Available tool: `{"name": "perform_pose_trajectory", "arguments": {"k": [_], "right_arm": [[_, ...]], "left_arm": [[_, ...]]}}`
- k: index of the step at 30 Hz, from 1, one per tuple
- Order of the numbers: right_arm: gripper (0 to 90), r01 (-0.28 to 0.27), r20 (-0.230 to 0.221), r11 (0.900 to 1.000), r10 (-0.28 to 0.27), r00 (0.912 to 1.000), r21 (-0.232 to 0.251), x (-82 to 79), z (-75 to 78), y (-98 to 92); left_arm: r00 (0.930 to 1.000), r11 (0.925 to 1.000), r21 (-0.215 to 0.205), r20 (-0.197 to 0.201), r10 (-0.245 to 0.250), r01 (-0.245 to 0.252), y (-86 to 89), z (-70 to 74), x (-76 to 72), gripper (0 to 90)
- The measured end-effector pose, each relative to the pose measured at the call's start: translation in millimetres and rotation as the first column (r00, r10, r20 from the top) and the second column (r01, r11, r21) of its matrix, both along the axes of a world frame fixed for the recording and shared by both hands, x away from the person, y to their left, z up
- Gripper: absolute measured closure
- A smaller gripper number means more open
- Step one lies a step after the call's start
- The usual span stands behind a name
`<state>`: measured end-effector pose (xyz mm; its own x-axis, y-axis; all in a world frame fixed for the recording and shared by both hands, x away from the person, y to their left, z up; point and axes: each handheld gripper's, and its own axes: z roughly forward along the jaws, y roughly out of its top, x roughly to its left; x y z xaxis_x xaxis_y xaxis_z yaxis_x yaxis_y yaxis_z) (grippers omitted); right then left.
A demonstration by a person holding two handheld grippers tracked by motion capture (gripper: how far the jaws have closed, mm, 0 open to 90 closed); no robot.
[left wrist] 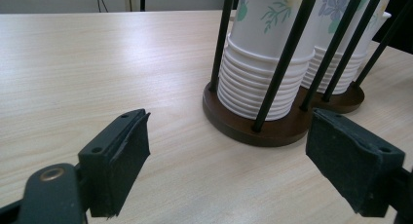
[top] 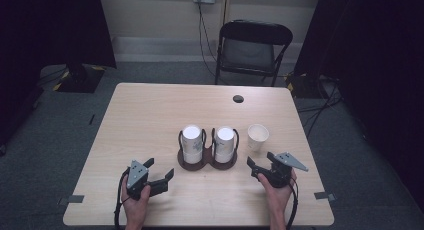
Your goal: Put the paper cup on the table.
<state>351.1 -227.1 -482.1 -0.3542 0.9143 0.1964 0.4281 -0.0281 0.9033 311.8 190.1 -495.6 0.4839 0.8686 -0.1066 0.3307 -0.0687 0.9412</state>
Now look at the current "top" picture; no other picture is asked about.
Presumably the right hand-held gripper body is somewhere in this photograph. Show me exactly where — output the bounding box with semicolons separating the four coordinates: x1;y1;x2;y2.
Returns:
261;151;310;189

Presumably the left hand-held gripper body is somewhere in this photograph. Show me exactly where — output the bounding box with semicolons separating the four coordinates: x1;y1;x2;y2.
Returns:
125;159;151;202

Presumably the person's right hand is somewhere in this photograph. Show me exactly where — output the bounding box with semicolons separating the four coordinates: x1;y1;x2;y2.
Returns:
257;169;298;222

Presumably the person's left hand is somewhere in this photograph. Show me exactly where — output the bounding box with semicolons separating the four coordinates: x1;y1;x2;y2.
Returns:
120;184;152;224

